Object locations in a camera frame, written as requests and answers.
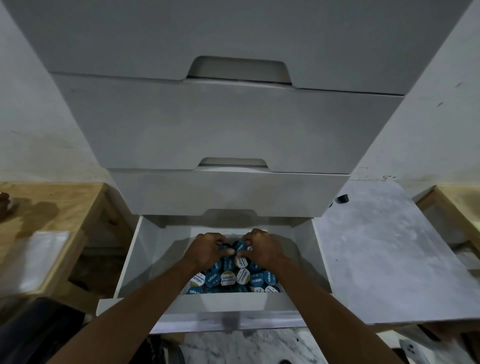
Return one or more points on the white cabinet drawer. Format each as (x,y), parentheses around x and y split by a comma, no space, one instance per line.
(157,123)
(112,33)
(157,191)
(150,258)

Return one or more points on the person's left fingers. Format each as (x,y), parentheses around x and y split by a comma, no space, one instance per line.
(219,240)

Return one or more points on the pile of blue coffee capsules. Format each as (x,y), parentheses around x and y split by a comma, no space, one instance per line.
(228,278)

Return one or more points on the light wooden frame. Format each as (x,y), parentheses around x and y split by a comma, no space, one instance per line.
(455,202)

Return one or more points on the small black cap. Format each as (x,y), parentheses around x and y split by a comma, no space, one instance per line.
(342,199)

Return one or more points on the black bag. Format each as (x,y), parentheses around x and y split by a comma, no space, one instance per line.
(33,333)

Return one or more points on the person's left hand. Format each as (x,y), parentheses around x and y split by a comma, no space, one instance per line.
(202,251)

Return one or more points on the white gadget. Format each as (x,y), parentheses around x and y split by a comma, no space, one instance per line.
(410,352)

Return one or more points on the person's right forearm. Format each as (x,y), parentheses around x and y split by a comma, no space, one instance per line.
(330,318)

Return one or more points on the person's left forearm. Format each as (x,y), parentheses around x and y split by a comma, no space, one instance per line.
(135,318)

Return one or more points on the person's right hand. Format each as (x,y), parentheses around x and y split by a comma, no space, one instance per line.
(266,249)

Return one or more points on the light wooden table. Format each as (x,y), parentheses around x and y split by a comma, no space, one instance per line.
(48,202)

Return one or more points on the blue coffee capsule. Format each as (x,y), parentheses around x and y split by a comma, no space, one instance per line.
(240,245)

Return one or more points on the person's right fingers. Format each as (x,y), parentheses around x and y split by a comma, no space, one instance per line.
(250,240)

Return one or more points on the grey marble-look board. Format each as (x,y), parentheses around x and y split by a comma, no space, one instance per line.
(382,255)

